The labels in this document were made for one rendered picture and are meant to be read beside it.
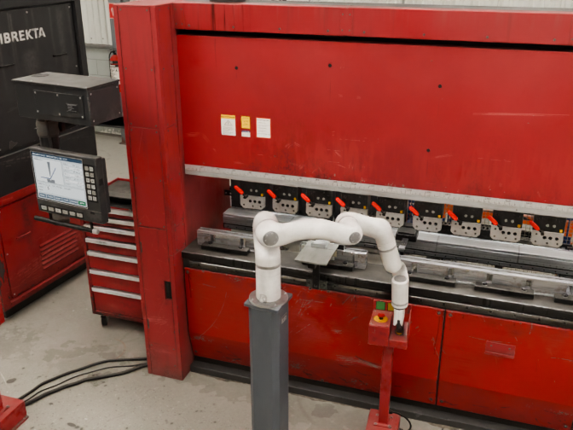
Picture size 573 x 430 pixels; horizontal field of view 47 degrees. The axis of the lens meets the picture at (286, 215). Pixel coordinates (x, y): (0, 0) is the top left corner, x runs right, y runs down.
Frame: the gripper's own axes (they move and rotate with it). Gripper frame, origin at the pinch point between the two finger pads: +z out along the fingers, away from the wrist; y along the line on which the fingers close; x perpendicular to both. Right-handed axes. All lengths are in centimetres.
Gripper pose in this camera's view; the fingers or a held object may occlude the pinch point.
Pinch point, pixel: (399, 328)
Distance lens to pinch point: 352.8
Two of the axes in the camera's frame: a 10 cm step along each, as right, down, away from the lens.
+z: 0.7, 8.7, 4.9
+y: -2.4, 4.9, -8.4
